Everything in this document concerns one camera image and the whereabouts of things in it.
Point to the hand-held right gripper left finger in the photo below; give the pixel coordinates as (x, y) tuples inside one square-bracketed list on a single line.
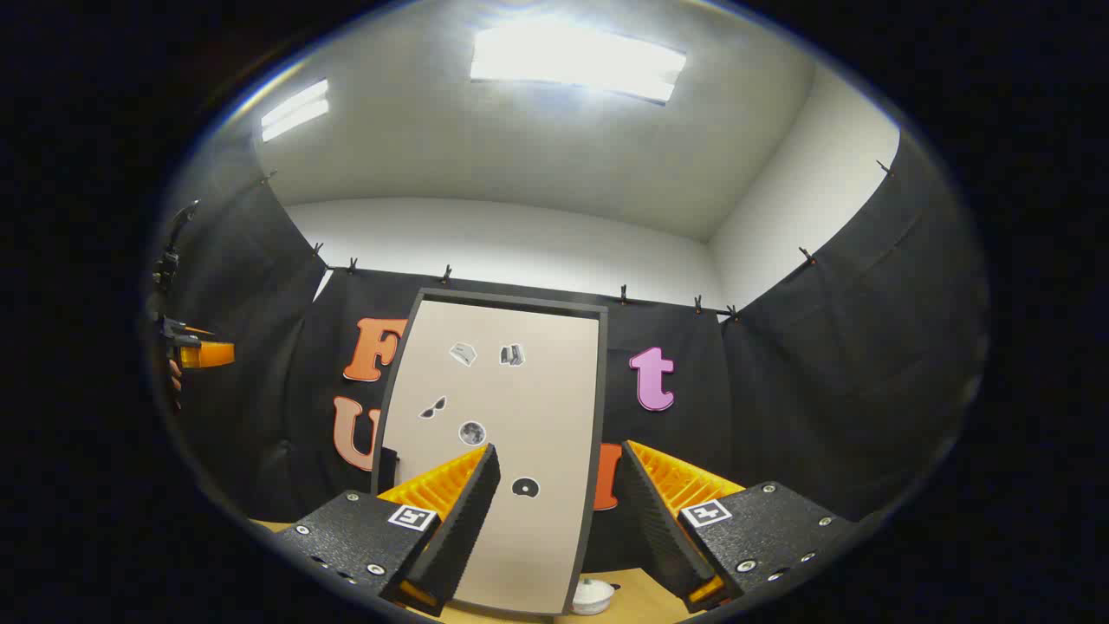
[(472, 511)]

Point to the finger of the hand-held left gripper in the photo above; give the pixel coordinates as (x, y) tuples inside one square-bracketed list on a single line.
[(195, 331), (208, 354)]

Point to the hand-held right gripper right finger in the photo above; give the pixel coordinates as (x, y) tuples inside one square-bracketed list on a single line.
[(645, 520)]

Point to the beige cabinet door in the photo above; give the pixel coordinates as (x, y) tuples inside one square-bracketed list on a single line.
[(520, 416)]

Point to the dark grey cabinet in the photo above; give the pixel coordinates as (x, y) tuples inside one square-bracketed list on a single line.
[(601, 390)]

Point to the white round container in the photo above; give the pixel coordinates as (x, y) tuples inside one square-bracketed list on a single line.
[(592, 598)]

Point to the black backdrop cloth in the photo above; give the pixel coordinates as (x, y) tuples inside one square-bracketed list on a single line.
[(823, 390)]

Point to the small ceiling light panel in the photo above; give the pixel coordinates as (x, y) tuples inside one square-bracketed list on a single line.
[(296, 109)]

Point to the large ceiling light panel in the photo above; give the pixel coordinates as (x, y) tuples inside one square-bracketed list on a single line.
[(576, 59)]

